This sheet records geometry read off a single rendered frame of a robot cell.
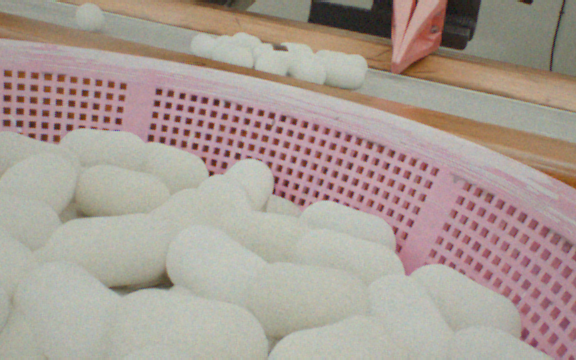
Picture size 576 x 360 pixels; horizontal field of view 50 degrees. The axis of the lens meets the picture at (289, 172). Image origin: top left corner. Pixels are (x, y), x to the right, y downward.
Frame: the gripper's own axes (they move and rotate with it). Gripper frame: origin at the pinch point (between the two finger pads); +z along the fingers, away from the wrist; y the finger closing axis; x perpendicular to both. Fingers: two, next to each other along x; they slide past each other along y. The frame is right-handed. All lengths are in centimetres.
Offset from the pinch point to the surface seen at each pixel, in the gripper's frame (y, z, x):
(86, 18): -22.9, 10.4, -7.8
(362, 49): -4.6, -3.9, 3.3
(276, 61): -4.4, 13.6, -11.3
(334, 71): -2.0, 9.7, -7.4
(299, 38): -11.1, -3.6, 3.3
